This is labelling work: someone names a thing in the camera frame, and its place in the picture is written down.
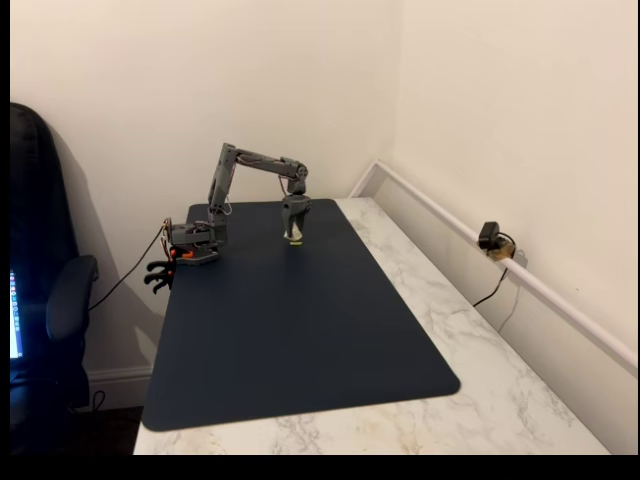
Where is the black office chair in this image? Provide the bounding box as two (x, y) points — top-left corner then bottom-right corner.
(9, 102), (100, 454)

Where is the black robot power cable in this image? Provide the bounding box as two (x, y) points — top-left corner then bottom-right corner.
(87, 224), (167, 312)

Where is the white baseboard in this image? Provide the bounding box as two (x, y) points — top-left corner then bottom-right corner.
(84, 365), (154, 412)

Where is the black cable on floor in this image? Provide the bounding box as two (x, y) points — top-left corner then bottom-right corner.
(69, 389), (107, 414)

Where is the grey robot arm with base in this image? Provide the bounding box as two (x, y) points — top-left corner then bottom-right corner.
(160, 142), (311, 269)

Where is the laptop screen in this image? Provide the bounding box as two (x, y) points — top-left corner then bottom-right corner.
(9, 269), (25, 360)

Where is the white wall rail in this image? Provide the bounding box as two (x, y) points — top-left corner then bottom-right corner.
(348, 159), (639, 374)

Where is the black webcam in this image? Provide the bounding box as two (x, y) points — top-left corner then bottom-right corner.
(478, 221), (501, 251)

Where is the dark desk mat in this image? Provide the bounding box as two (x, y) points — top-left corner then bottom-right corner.
(141, 198), (461, 433)

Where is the black orange table clamp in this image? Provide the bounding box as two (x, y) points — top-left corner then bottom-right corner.
(144, 275), (174, 297)
(144, 259), (177, 284)

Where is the black webcam cable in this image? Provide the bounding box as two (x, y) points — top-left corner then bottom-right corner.
(472, 231), (517, 308)

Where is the tan webcam mount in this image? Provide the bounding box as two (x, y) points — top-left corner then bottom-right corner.
(488, 242), (517, 264)

